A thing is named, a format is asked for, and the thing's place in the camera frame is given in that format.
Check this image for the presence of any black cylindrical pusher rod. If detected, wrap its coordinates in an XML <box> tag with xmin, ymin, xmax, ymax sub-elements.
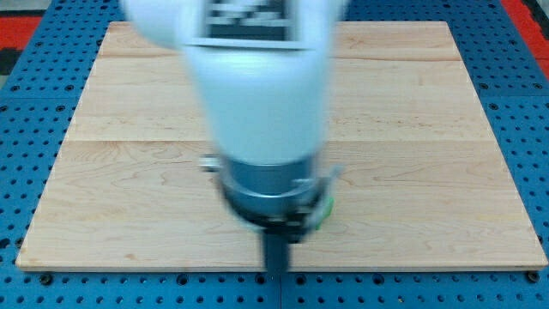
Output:
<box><xmin>262</xmin><ymin>233</ymin><xmax>289</xmax><ymax>274</ymax></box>

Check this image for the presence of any grey black tool mount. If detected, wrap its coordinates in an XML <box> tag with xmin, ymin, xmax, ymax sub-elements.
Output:
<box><xmin>199</xmin><ymin>154</ymin><xmax>343</xmax><ymax>244</ymax></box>

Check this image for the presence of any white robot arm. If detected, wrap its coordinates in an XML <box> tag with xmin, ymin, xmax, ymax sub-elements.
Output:
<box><xmin>121</xmin><ymin>0</ymin><xmax>347</xmax><ymax>274</ymax></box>

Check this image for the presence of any green block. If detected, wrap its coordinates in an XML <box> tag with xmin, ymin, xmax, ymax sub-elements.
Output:
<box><xmin>316</xmin><ymin>197</ymin><xmax>335</xmax><ymax>230</ymax></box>

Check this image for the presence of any light wooden board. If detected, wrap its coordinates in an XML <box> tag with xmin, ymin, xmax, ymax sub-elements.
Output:
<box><xmin>16</xmin><ymin>21</ymin><xmax>547</xmax><ymax>272</ymax></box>

